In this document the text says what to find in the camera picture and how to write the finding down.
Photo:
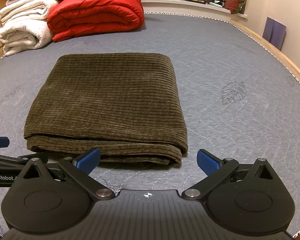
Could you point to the white folded blanket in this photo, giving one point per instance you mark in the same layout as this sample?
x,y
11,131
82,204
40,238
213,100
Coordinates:
x,y
20,27

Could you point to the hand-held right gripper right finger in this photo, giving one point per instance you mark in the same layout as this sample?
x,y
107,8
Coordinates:
x,y
208,164

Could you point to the red folded quilt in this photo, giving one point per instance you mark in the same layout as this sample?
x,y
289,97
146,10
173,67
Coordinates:
x,y
95,15

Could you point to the wooden bed frame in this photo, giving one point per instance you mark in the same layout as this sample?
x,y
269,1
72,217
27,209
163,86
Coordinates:
x,y
272,47

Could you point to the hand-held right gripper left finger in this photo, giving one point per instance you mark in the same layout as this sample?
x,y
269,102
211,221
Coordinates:
x,y
90,160

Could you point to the white window sill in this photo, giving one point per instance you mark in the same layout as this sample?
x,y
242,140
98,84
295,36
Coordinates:
x,y
190,6

